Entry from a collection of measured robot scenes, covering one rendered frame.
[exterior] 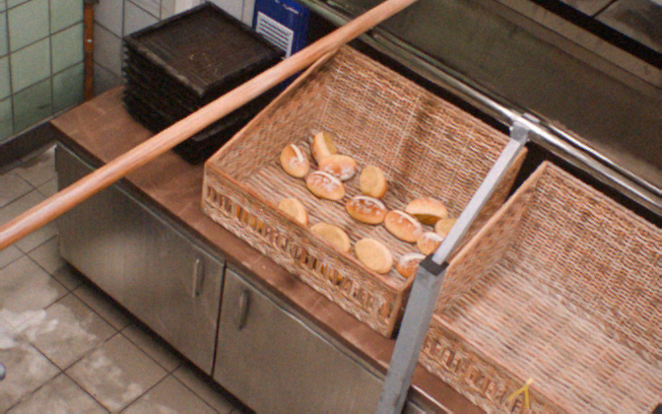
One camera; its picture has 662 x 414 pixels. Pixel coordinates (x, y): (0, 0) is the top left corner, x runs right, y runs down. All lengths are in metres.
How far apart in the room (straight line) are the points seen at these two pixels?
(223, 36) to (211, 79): 0.18
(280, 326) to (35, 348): 0.81
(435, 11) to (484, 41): 0.14
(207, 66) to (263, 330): 0.64
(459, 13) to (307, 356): 0.85
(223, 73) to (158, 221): 0.39
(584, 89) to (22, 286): 1.66
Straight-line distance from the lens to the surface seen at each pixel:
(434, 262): 1.94
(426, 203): 2.51
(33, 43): 3.31
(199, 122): 1.75
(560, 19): 2.28
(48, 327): 3.01
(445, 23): 2.45
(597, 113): 2.33
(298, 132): 2.67
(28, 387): 2.89
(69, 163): 2.76
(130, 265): 2.77
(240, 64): 2.58
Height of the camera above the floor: 2.30
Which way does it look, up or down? 41 degrees down
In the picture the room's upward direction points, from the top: 12 degrees clockwise
